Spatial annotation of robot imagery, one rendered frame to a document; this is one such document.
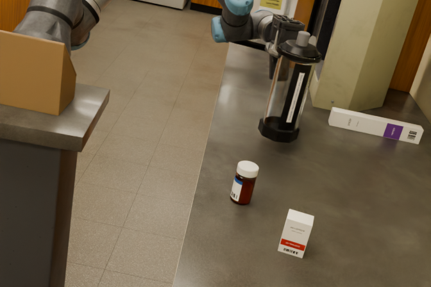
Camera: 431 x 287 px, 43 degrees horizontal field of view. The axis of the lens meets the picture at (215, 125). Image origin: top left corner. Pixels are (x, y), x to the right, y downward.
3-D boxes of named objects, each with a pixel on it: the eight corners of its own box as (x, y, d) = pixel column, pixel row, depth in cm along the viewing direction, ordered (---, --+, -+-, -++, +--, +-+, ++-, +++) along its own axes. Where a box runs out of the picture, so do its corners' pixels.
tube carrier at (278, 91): (304, 141, 137) (328, 61, 129) (263, 137, 135) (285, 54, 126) (292, 122, 147) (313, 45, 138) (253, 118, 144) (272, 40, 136)
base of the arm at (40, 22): (-4, 33, 130) (9, -3, 133) (20, 63, 144) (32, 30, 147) (57, 42, 128) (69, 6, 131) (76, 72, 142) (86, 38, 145)
